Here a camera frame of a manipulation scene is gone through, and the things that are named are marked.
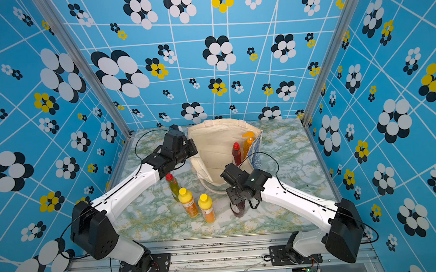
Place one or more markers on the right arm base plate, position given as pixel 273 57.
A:
pixel 281 256

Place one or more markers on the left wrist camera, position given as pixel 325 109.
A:
pixel 175 127

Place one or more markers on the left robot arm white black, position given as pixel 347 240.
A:
pixel 92 224

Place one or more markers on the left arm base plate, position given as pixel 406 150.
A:
pixel 159 262

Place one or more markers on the orange bottle yellow cap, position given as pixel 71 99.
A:
pixel 205 204
pixel 187 200

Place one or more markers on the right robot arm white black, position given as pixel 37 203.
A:
pixel 340 228

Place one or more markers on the cream canvas shopping bag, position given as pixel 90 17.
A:
pixel 214 140

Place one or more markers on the green bottle red cap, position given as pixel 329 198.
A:
pixel 174 186

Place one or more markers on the orange bottle yellow cap right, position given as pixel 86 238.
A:
pixel 205 204

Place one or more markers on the dark red bottle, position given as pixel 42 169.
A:
pixel 239 209
pixel 237 155

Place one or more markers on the aluminium frame rail front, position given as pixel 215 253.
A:
pixel 244 253

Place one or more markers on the orange bottle yellow cap left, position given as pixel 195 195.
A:
pixel 187 200

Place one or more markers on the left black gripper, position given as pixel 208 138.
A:
pixel 191 144

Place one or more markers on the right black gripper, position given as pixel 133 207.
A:
pixel 232 197

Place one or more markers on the orange pump dish soap bottle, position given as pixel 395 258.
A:
pixel 250 138

